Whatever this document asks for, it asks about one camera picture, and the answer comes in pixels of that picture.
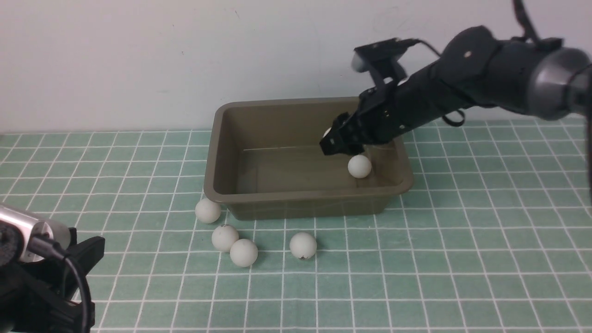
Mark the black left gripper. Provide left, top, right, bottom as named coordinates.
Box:
left=1, top=236, right=105, bottom=333

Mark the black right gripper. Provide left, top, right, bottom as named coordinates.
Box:
left=320, top=76, right=444, bottom=156

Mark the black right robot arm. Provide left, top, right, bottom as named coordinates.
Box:
left=320, top=26, right=591, bottom=155

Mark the olive green plastic bin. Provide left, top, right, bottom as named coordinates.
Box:
left=203, top=97, right=414, bottom=221

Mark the green checked tablecloth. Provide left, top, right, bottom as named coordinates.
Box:
left=0, top=118, right=592, bottom=333

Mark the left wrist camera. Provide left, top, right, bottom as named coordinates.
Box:
left=0, top=203, right=74, bottom=263

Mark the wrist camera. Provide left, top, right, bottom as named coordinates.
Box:
left=351, top=38, right=419, bottom=88
left=0, top=203, right=74, bottom=263

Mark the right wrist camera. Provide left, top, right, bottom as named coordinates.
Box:
left=351, top=38, right=419, bottom=88

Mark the black right camera cable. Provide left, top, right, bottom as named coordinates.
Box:
left=407, top=0, right=542, bottom=128

